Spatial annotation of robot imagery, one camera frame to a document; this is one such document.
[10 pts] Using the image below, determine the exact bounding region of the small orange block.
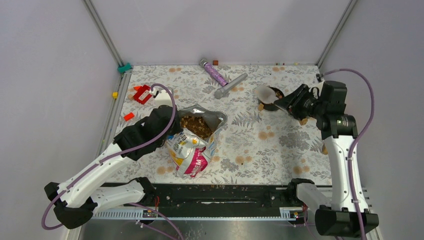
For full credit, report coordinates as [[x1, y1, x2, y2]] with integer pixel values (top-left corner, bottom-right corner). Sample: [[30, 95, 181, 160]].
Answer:
[[123, 112, 135, 122]]

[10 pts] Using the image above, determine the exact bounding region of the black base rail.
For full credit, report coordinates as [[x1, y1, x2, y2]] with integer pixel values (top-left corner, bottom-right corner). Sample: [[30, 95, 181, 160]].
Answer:
[[140, 183, 304, 218]]

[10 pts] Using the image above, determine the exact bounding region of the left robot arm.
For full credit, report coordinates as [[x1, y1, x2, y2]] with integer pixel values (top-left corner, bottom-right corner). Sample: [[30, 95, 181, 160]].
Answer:
[[41, 105, 182, 230]]

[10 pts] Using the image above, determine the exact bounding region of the cat food bag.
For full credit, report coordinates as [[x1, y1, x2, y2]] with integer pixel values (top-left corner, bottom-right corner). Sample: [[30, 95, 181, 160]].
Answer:
[[165, 104, 228, 178]]

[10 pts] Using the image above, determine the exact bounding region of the red toy block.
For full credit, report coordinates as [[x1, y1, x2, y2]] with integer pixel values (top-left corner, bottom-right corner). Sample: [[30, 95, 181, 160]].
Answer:
[[133, 85, 153, 105]]

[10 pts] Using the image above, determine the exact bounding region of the left black pet bowl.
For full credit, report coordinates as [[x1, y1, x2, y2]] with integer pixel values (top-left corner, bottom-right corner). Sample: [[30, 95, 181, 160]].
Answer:
[[255, 85, 284, 112]]

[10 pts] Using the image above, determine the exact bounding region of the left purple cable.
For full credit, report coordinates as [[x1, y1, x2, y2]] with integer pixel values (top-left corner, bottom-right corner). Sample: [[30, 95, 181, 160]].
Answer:
[[41, 83, 185, 240]]

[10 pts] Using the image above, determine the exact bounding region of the purple glitter microphone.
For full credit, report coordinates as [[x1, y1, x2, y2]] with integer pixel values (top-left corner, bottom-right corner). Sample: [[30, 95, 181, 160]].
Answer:
[[199, 58, 228, 87]]

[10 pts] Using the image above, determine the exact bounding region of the pet food kibble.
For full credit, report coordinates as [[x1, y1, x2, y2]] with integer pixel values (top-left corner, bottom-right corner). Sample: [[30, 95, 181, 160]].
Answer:
[[180, 115, 213, 140]]

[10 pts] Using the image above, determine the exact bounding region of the clear plastic scoop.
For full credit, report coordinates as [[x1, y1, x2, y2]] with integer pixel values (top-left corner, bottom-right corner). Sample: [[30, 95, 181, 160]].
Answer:
[[254, 85, 280, 105]]

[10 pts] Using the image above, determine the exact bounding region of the purple cable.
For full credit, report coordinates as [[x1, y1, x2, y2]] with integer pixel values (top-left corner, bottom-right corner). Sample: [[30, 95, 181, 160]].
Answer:
[[41, 83, 185, 240], [316, 68, 376, 240]]

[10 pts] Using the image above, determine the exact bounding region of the grey microphone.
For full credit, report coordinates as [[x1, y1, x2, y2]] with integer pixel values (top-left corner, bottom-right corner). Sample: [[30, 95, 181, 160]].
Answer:
[[213, 73, 248, 99]]

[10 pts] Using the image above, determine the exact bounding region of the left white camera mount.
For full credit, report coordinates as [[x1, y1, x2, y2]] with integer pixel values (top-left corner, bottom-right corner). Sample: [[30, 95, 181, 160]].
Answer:
[[149, 87, 173, 108]]

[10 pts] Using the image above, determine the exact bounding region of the teal corner clip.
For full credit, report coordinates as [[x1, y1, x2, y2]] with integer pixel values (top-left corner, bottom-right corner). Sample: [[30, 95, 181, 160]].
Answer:
[[117, 62, 132, 74]]

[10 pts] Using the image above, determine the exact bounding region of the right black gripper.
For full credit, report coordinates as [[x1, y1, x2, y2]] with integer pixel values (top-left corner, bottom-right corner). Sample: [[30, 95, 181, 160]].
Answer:
[[273, 83, 326, 120]]

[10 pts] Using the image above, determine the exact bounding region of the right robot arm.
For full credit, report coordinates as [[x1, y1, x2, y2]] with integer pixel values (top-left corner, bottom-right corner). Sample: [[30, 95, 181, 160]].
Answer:
[[271, 81, 379, 240]]

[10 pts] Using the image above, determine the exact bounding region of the floral table mat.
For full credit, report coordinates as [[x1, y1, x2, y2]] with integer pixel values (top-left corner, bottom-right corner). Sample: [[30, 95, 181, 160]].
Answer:
[[110, 65, 332, 185]]

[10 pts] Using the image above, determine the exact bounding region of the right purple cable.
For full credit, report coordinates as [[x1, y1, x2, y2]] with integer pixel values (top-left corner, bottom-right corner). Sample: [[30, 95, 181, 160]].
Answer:
[[316, 68, 376, 240]]

